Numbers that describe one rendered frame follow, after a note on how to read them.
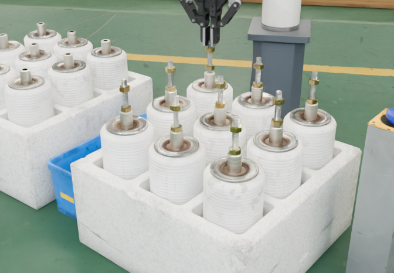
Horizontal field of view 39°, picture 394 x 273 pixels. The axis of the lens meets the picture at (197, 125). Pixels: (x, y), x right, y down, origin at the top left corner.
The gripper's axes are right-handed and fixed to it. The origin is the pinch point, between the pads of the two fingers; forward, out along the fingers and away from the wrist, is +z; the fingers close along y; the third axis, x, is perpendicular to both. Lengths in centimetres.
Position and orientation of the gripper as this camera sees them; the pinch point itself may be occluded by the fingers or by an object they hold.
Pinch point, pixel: (210, 36)
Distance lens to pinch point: 112.3
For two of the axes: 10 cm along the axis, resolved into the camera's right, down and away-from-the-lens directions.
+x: 4.3, -4.1, 8.0
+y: 9.0, 1.9, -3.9
